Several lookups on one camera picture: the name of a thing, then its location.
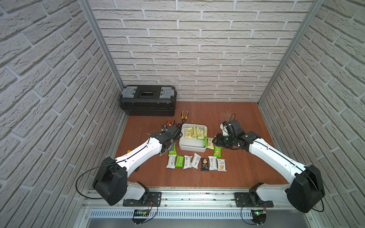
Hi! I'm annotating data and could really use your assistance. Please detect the black cookie packet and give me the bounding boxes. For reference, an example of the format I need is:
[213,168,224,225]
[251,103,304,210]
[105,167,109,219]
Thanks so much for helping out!
[201,158,210,172]

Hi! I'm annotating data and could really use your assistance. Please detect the right controller board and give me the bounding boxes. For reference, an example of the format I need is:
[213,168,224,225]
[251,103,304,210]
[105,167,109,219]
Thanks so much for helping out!
[251,210,267,225]

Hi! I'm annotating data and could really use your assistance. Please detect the left aluminium frame post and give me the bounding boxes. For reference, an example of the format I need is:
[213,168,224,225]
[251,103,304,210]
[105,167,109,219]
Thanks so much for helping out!
[79,0,124,91]

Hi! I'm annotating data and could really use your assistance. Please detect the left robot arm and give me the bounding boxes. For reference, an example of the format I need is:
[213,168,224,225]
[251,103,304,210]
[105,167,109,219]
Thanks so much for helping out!
[93,125,182,206]

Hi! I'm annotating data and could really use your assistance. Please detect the yellow handled small pliers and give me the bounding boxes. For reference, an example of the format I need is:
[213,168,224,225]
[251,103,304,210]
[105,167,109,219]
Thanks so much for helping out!
[181,111,189,124]

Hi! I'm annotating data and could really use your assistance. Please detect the grey storage box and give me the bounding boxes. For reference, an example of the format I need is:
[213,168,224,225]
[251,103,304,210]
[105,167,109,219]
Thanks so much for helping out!
[179,123,207,153]

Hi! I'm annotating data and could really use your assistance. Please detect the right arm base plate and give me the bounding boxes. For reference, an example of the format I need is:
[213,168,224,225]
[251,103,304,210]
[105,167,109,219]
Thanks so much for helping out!
[234,192,274,208]

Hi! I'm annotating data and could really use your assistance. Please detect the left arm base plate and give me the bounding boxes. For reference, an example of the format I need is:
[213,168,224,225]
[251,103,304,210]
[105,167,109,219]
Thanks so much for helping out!
[123,192,162,207]

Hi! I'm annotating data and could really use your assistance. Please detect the controller board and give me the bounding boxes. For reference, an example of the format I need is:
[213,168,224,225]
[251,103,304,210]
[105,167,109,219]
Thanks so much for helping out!
[132,209,150,225]
[251,210,267,225]

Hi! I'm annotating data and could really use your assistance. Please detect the left controller board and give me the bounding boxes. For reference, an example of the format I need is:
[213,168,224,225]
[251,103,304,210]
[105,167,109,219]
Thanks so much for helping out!
[132,209,150,225]

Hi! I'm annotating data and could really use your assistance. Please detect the aluminium frame post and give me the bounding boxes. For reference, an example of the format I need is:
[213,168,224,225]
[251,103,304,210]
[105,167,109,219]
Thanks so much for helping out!
[257,0,325,108]
[79,0,124,91]

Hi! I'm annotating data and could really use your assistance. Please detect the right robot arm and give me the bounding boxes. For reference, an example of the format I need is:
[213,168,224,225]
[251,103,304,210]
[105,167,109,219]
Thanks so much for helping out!
[213,119,325,213]

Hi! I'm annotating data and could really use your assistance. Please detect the pale yellow cookie packet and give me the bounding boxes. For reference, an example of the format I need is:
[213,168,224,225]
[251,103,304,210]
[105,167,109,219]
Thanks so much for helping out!
[206,137,214,150]
[184,126,205,140]

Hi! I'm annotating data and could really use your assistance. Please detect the black toolbox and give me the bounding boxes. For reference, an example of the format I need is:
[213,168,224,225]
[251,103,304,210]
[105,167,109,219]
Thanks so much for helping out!
[119,85,177,116]

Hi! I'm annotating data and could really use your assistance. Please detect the aluminium front rail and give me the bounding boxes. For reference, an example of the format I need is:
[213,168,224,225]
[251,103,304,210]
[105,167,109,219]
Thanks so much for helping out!
[82,187,317,211]

